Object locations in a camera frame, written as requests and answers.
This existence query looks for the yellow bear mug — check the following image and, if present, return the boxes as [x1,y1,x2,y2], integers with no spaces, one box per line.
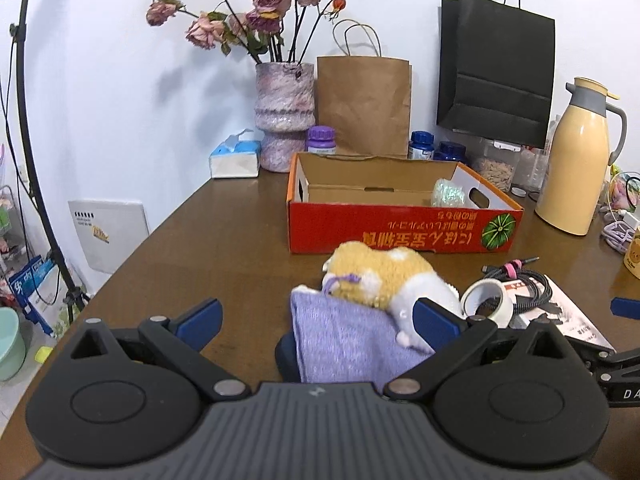
[622,227,640,279]

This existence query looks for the white tape roll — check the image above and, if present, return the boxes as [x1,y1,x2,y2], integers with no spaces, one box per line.
[460,279,516,329]

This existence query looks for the blue white tissue box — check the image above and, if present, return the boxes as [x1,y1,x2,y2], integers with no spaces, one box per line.
[209,129,262,179]

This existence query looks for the black cable with pink tie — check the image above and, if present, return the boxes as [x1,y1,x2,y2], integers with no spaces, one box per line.
[481,256,558,311]

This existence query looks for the clear plastic bottle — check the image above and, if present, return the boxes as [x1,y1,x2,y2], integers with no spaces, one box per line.
[512,147,551,191]

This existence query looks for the purple coiled cable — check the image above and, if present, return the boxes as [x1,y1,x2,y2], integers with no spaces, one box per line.
[602,220,636,253]

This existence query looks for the brown paper bag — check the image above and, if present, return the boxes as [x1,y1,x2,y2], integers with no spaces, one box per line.
[316,19,413,157]

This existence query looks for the purple knitted cloth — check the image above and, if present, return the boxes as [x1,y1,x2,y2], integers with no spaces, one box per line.
[290,285,436,386]

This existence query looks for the white wall panel box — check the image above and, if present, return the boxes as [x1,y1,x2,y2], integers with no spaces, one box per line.
[68,199,150,275]

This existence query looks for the blue white packages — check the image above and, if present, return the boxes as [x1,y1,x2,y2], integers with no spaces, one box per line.
[10,255,61,336]

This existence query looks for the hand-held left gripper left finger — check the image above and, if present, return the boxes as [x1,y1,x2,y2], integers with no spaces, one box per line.
[67,297,252,402]

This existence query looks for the black light stand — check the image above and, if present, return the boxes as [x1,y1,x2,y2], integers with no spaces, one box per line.
[0,0,91,333]

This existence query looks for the pink mottled vase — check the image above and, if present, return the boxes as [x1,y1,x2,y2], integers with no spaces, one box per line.
[254,61,316,173]

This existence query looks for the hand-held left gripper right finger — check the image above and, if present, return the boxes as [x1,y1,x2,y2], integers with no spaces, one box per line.
[382,297,583,402]

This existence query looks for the purple cap bottle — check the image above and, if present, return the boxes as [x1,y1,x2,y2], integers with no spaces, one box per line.
[305,126,337,156]

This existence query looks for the blue cap bottle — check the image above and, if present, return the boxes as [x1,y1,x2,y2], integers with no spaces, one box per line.
[433,141,469,165]
[408,130,435,162]

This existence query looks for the shiny crumpled wrapper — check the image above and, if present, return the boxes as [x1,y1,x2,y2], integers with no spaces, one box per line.
[431,178,471,208]

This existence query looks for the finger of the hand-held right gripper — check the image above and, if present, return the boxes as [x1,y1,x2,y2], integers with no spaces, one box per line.
[611,297,640,319]
[567,337,618,365]

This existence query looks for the clear seed container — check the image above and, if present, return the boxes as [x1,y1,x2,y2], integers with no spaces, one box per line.
[472,137,521,192]

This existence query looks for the white black product box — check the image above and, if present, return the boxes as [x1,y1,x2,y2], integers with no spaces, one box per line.
[502,274,617,353]

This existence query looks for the yellow white plush sheep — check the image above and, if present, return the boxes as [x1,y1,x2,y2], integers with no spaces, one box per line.
[321,241,463,348]

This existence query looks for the red cardboard box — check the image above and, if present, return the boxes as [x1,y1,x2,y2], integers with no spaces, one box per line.
[286,152,524,255]

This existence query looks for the green plastic basin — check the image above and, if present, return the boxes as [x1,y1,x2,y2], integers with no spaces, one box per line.
[0,307,27,382]

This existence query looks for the yellow thermos jug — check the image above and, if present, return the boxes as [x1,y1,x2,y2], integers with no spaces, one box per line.
[535,77,628,237]

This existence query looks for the wire rack with small items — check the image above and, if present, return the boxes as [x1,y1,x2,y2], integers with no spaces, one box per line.
[0,185,26,261]

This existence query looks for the black paper bag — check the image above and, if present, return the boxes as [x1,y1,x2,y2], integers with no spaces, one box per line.
[436,0,557,149]

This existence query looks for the colourful snack bag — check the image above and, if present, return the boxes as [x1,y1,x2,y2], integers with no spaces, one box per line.
[610,172,640,211]

